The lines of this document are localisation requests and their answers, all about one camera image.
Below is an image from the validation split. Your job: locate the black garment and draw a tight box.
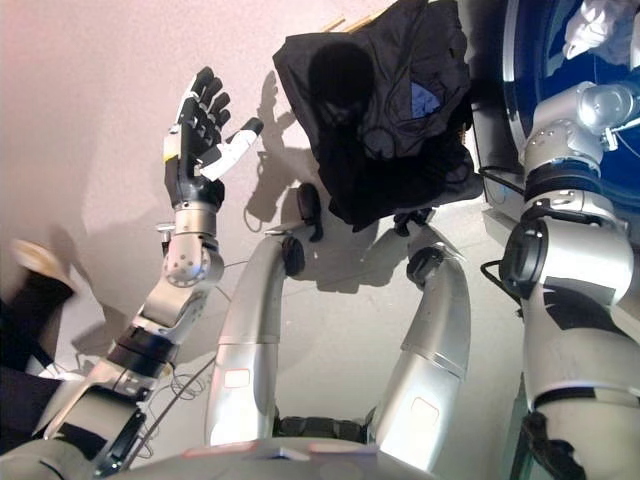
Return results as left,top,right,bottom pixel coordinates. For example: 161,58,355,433
272,0,476,234

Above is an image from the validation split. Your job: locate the black floor cable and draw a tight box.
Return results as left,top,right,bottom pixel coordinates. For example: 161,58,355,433
478,167,526,196

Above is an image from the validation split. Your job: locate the blue cloth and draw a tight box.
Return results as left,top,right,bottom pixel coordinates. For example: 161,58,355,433
409,82,442,121

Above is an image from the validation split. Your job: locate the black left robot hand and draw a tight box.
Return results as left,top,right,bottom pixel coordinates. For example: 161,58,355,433
162,66,265,210

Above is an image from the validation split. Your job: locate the white garment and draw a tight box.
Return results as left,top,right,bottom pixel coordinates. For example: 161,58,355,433
562,0,634,64

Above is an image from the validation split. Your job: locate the grey front-load washing machine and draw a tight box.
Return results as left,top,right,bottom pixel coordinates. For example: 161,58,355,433
469,0,640,221

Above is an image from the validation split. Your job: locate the grey robot torso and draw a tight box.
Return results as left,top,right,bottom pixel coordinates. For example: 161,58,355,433
0,414,531,480

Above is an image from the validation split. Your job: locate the wooden frame laundry basket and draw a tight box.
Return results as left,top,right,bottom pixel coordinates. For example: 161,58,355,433
322,13,374,35

